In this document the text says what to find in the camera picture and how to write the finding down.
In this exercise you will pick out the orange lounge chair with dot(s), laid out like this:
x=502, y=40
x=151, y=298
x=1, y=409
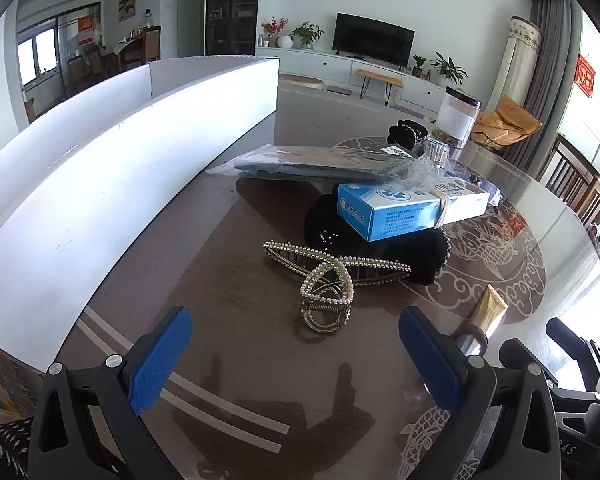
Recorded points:
x=510, y=122

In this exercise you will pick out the grey curtain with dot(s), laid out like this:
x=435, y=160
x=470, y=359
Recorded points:
x=555, y=75

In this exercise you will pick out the leafy green potted plant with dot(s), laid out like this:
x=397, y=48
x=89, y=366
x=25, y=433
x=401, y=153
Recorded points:
x=307, y=34

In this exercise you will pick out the long flat plastic-wrapped packet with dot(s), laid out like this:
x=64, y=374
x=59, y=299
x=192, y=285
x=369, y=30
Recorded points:
x=305, y=162

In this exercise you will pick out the red paper on glass door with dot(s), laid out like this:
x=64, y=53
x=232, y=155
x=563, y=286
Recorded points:
x=87, y=30

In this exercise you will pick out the blue medicine box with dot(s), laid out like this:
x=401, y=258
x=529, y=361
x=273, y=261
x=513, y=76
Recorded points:
x=395, y=210

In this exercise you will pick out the cotton swab packet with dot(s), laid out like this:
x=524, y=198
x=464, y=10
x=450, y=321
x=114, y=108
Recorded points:
x=435, y=150

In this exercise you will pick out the dining table with chairs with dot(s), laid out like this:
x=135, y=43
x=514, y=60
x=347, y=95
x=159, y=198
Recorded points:
x=130, y=50

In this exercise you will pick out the black flat-screen television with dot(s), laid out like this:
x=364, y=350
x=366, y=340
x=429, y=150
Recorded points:
x=372, y=37

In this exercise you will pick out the wooden bench with hairpin legs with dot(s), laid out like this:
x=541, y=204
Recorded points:
x=380, y=76

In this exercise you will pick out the white television cabinet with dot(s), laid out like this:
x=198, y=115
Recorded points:
x=330, y=67

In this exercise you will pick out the bright window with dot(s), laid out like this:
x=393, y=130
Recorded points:
x=36, y=55

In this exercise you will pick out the large white box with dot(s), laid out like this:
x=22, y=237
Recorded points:
x=105, y=160

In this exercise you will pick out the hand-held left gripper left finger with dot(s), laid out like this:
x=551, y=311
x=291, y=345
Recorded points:
x=160, y=360

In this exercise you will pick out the red wall hanging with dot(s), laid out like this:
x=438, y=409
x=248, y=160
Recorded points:
x=585, y=75

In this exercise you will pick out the brown patterned glass desktop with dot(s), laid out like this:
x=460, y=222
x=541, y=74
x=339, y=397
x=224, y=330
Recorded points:
x=220, y=260

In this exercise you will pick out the clear jar with black lid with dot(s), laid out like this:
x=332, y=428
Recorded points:
x=455, y=115

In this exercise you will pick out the tan cream tube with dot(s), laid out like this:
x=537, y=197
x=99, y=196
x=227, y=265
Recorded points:
x=490, y=310

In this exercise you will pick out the red flowers in vase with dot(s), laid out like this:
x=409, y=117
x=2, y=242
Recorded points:
x=272, y=27

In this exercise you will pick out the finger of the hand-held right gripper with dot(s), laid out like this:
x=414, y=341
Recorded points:
x=570, y=337
x=515, y=352

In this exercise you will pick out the dark glass display cabinet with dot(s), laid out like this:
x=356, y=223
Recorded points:
x=232, y=5

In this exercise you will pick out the purple floor mat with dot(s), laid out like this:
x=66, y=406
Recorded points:
x=410, y=109

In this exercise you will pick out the large black velvet hair accessory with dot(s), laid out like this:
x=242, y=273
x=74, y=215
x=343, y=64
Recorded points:
x=420, y=260

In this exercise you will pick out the patterned cloth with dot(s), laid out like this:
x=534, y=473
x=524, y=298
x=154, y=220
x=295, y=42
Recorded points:
x=2, y=400

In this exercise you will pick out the black rhinestone-trimmed scrunchie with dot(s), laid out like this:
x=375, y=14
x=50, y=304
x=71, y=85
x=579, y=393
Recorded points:
x=405, y=132

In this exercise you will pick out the round floor cushion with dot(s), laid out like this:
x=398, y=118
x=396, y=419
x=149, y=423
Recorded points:
x=300, y=81

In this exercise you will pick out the covered standing air conditioner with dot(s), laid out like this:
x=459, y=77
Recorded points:
x=517, y=60

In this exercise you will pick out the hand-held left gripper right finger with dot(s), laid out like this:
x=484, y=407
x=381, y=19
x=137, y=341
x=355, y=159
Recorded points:
x=430, y=360

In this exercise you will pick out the broad-leaf potted plant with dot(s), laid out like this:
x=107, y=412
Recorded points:
x=447, y=67

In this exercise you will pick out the framed landscape painting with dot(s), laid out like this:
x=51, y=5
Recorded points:
x=128, y=1

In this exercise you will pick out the pearl hair claw clip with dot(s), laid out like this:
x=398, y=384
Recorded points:
x=300, y=255

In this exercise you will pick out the round white vase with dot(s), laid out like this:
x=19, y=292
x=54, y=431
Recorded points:
x=285, y=42

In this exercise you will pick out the small potted plant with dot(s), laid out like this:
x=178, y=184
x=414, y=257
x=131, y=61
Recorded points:
x=418, y=64

